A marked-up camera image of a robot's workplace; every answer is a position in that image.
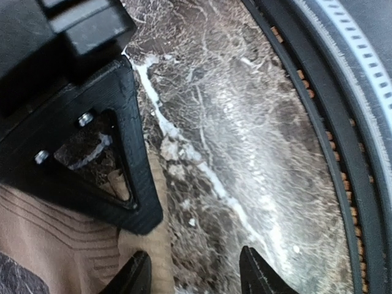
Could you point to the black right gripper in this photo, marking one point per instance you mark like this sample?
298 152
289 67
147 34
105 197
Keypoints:
47 43

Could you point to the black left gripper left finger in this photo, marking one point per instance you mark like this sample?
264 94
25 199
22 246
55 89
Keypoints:
134 277

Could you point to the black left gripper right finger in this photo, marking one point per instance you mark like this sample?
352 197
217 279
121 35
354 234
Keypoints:
258 277

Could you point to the white slotted cable duct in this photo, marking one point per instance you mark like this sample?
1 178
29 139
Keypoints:
332 19

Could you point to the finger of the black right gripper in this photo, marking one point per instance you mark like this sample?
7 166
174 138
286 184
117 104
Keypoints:
84 149

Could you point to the black front table rail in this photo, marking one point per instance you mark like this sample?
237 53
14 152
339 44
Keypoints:
336 100

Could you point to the tan ribbed sock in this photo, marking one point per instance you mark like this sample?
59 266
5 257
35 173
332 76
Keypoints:
49 249

